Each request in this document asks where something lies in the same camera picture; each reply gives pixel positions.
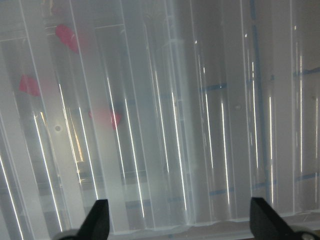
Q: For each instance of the red block under lid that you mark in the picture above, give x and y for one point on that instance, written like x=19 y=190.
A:
x=68 y=37
x=106 y=118
x=29 y=86

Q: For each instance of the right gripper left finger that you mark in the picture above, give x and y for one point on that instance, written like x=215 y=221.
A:
x=96 y=225

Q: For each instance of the clear plastic box lid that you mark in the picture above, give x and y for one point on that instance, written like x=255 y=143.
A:
x=220 y=102

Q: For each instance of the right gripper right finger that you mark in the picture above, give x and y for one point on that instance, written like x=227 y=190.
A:
x=266 y=224

